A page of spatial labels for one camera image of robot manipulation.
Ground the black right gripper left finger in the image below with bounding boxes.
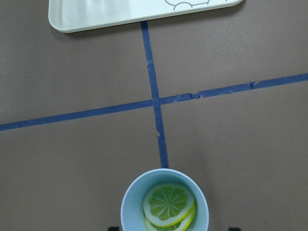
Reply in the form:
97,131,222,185
108,227,119,231

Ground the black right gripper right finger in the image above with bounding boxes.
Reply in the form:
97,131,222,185
228,227,238,231

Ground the lemon slice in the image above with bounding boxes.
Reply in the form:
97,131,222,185
142,183,197,231

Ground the light blue paper cup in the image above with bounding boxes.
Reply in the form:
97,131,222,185
120,168,209,231

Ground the white bear tray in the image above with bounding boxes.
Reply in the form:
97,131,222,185
48,0,240,33

